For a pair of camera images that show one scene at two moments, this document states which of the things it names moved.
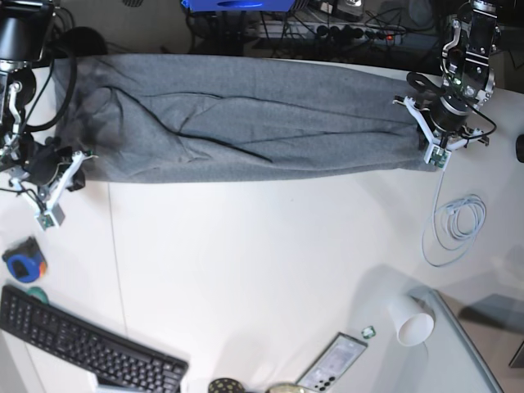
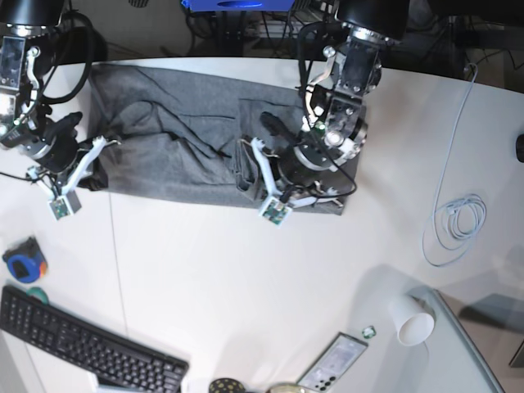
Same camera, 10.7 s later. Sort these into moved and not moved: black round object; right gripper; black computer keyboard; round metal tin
Moved: right gripper
Not moved: round metal tin; black round object; black computer keyboard
